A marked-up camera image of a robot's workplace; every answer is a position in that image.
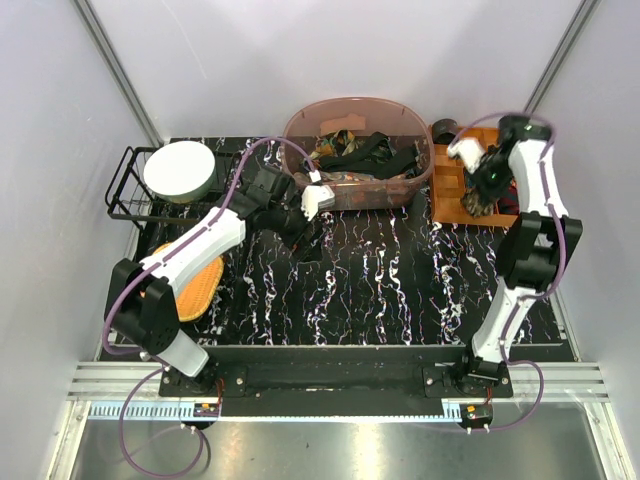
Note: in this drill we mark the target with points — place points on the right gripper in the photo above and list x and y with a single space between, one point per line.
485 192

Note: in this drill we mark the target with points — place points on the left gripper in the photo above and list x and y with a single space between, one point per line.
301 246

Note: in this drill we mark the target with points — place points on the brown floral patterned tie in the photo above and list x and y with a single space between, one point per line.
476 204

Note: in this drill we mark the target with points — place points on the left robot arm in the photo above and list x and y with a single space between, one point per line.
141 303

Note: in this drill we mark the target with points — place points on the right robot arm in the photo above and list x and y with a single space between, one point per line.
532 257

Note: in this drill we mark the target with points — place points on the maroon striped rolled tie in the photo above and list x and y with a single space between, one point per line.
508 204

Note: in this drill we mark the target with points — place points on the orange wooden divided tray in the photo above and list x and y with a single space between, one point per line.
448 184

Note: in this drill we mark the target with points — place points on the dark grey rolled tie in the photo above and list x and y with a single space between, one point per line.
444 131

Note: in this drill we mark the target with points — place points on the black tie in tub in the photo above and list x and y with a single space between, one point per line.
404 164

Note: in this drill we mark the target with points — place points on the colourful patterned tie in tub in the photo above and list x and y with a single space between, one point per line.
343 156

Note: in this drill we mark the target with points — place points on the brown translucent plastic tub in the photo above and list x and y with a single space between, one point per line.
363 116

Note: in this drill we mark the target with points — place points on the orange woven bamboo tray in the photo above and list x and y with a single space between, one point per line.
197 289

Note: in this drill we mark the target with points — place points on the white round container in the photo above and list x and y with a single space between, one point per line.
180 172

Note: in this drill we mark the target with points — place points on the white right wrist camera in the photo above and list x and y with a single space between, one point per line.
469 151

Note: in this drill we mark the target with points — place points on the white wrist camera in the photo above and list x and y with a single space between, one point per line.
316 196
469 151

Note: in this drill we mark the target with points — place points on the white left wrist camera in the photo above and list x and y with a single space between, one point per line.
316 196

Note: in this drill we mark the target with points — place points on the black wire dish rack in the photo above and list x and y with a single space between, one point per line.
156 219

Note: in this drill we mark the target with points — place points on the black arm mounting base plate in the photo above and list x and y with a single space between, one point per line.
435 371

